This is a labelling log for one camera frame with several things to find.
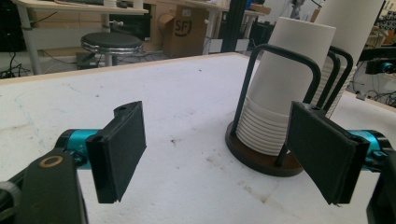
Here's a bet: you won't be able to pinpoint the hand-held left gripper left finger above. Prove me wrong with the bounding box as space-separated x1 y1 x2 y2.
56 100 148 204

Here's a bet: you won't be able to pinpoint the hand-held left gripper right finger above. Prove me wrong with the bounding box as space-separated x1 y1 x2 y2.
285 101 394 206

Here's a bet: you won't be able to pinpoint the black wire cup holder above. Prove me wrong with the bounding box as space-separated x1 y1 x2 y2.
315 45 355 113
224 43 322 178

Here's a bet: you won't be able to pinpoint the stack of white paper cups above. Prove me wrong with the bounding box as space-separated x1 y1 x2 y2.
311 0 386 119
235 16 337 157

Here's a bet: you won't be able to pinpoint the small black floor box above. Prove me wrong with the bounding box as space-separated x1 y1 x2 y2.
76 51 101 70

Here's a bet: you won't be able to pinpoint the round black stool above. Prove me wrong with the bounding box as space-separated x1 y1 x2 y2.
80 32 145 68

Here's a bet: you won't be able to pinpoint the brown cardboard box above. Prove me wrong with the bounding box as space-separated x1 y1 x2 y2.
156 4 208 60

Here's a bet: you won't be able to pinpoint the white desk with wooden top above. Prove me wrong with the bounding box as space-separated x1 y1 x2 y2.
11 0 150 76

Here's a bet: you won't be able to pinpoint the black camera with blue lens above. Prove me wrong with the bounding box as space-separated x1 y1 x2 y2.
365 58 396 76

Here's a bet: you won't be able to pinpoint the black floor cables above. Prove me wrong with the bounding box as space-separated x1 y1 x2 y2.
0 50 33 79

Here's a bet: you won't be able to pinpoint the black metal post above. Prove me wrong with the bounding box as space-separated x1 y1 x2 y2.
220 0 250 53

